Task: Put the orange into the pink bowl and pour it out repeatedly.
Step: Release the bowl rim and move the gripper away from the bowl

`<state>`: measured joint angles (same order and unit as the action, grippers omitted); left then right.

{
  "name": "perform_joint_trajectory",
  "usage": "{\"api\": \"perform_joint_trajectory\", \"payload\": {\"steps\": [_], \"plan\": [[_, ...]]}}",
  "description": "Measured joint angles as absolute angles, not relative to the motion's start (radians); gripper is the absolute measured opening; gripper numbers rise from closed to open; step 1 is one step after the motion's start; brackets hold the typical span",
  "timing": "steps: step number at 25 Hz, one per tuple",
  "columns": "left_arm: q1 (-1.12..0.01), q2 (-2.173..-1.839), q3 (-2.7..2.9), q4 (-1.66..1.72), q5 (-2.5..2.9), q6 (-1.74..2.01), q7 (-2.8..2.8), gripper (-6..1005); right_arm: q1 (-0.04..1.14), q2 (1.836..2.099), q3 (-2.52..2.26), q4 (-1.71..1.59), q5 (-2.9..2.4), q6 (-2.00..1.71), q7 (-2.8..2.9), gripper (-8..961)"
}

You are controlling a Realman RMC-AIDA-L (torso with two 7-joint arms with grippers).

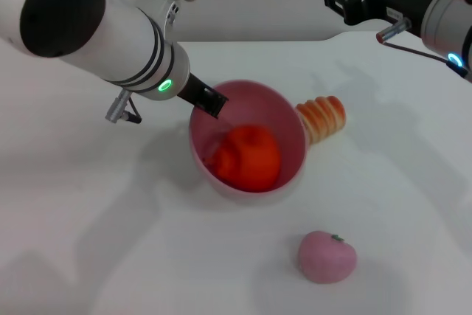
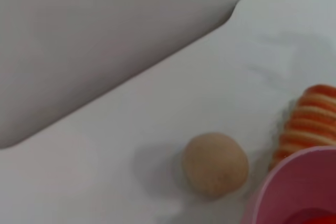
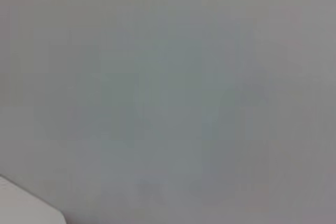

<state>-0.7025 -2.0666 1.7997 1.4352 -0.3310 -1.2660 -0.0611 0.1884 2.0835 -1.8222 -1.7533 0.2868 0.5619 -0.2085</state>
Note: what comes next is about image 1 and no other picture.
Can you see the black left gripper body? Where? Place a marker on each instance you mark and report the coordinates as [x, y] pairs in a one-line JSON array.
[[190, 90]]

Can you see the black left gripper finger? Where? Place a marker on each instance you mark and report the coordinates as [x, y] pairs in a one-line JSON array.
[[211, 103]]

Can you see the orange squishy toy fruit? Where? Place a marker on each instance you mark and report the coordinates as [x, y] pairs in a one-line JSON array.
[[247, 160]]

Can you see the pink plastic bowl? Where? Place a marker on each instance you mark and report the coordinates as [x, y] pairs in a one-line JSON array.
[[287, 134]]

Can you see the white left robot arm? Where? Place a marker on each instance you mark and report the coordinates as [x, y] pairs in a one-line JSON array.
[[96, 31]]

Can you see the striped toy bread roll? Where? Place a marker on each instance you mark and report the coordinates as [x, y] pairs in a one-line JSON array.
[[324, 117]]

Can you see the pink toy apple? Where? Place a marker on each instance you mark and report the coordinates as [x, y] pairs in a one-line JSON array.
[[326, 259]]

